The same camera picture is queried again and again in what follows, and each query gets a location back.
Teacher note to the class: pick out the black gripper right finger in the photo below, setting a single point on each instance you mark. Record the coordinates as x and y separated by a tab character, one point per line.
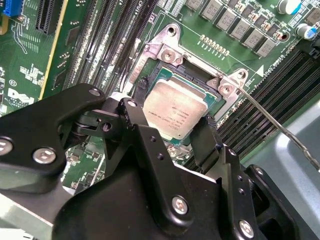
235	180

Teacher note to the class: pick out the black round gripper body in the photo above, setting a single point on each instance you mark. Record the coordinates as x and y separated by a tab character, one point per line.
120	212

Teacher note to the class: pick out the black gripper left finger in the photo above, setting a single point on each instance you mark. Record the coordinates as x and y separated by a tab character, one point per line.
37	130

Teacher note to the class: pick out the silver-topped CPU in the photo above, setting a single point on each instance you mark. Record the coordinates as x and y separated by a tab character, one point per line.
175	107

